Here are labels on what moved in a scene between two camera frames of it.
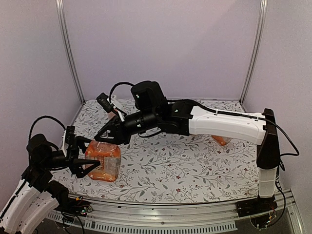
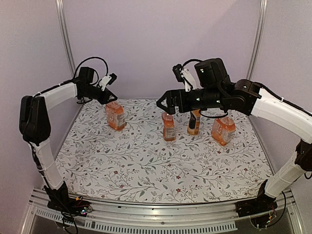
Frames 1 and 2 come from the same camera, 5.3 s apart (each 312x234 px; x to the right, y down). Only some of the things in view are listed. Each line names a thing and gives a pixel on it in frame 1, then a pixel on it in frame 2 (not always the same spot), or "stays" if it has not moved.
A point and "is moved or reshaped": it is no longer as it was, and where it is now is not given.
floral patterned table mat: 168,167 stays
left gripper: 75,163 to 104,99
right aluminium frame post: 263,15 stays
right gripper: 118,135 to 170,95
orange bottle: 108,156 is moved or reshaped
